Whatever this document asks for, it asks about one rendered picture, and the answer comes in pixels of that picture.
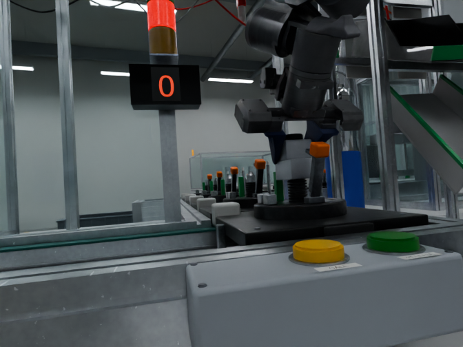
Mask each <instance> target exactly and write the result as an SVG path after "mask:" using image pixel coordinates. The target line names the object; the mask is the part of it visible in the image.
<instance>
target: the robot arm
mask: <svg viewBox="0 0 463 347"><path fill-rule="evenodd" d="M311 1H313V0H285V3H286V4H285V3H279V2H277V1H275V0H265V4H264V6H263V7H260V8H258V9H256V10H255V11H254V12H253V13H252V15H251V16H250V17H249V18H248V20H247V24H246V26H245V39H246V42H247V44H248V46H249V47H251V48H253V49H256V50H260V51H262V52H266V53H268V54H272V55H274V56H277V57H280V58H285V57H287V56H289V55H291V62H290V66H289V67H284V70H283V73H282V74H277V72H276V68H272V67H263V68H262V72H261V75H260V88H262V89H270V92H269V94H271V95H272V94H275V96H274V98H275V99H276V100H277V101H279V102H280V103H281V104H282V107H268V106H266V104H265V103H264V101H263V100H262V99H240V100H239V101H238V102H237V104H236V105H235V112H234V116H235V118H236V120H237V122H238V124H239V126H240V128H241V130H242V131H243V132H245V133H247V134H255V133H264V135H265V136H266V137H268V139H269V146H270V151H271V158H272V161H273V163H274V164H275V165H276V164H277V162H278V160H279V158H280V154H281V151H282V146H283V144H284V141H285V136H286V133H285V132H284V131H283V130H282V124H283V123H284V121H298V120H306V121H307V130H306V134H305V138H304V139H311V141H312V142H327V141H328V140H329V139H330V138H331V137H332V136H337V135H338V134H339V131H338V130H337V129H336V128H335V126H336V121H337V120H340V124H339V125H340V126H341V128H342V129H343V130H344V131H360V128H361V127H362V123H363V121H364V115H363V113H362V111H361V110H360V109H359V108H357V107H356V106H355V105H354V104H353V103H351V102H350V101H348V100H347V99H328V100H327V101H325V102H324V105H323V106H322V104H323V101H324V99H325V94H326V91H327V90H332V89H333V85H334V83H335V82H334V81H332V80H331V79H330V77H331V73H332V70H333V66H334V63H335V60H336V56H337V53H338V48H339V45H340V41H341V40H345V39H352V38H356V37H359V36H360V34H361V33H360V31H359V29H358V27H357V26H356V24H355V23H354V21H353V18H356V17H358V16H359V15H360V14H361V13H362V12H363V11H364V10H365V8H366V7H367V5H368V4H369V1H370V0H314V1H315V2H316V3H317V4H318V5H319V6H320V7H321V8H322V9H321V10H320V11H318V10H317V9H316V8H315V7H314V6H313V5H312V4H311V3H310V2H311Z"/></svg>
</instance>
